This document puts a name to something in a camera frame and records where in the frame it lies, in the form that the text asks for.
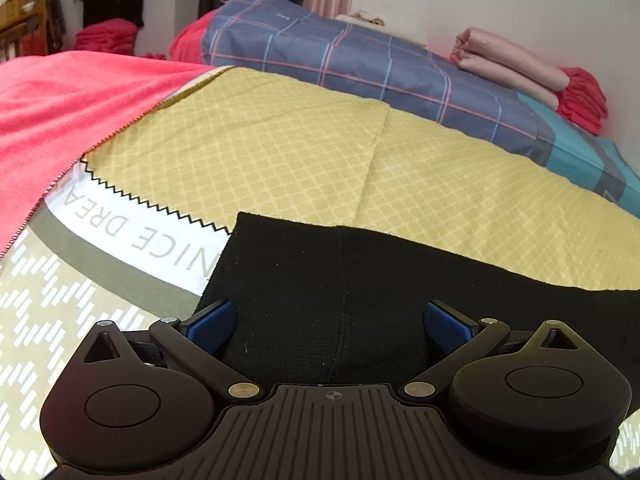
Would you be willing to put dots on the pink fleece blanket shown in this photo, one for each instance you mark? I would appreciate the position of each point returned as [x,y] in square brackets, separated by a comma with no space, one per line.
[65,110]

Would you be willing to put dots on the blue plaid quilt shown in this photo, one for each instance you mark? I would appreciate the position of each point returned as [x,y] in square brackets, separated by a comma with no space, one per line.
[350,55]

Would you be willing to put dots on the teal striped bed sheet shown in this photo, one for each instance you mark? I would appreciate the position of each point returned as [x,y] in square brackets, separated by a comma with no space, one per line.
[585,160]

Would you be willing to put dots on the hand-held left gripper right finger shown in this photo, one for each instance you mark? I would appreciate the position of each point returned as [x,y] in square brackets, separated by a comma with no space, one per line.
[446,327]

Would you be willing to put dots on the red folded cloth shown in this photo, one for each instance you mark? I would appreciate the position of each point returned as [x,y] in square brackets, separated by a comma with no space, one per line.
[582,97]

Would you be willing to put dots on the red blanket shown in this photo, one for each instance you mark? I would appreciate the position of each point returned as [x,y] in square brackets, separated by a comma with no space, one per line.
[190,40]

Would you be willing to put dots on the stack of red folded cloths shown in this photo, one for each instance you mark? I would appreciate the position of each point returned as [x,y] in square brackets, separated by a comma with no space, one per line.
[107,35]

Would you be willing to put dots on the black pants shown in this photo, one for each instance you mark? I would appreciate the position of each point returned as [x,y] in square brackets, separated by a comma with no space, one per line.
[350,285]

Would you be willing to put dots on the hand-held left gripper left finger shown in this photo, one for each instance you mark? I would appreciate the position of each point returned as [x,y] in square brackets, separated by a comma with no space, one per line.
[212,324]

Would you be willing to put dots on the wooden shelf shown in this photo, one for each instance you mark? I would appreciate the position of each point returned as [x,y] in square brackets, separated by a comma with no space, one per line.
[25,10]

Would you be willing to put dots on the light pink folded cloth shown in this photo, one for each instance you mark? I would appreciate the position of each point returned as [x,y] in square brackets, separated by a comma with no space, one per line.
[505,62]

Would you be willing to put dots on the yellow patterned bed cover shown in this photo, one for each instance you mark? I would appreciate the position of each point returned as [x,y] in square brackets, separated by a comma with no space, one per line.
[280,160]

